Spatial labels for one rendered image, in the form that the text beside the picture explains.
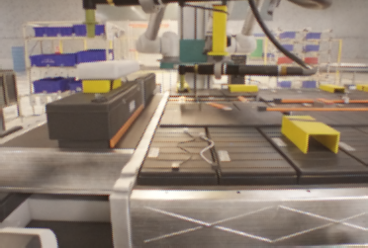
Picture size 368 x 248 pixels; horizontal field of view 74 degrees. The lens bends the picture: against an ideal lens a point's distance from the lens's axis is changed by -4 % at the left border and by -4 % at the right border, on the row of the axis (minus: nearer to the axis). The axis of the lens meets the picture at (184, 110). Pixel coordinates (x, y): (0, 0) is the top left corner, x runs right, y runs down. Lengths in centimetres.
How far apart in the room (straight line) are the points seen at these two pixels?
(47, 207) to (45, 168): 15
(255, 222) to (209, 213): 8
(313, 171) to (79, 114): 49
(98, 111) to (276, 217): 41
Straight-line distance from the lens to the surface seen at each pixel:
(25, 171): 70
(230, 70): 105
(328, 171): 52
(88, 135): 61
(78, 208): 75
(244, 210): 42
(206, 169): 46
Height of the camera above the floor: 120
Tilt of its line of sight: 12 degrees down
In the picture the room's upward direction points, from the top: straight up
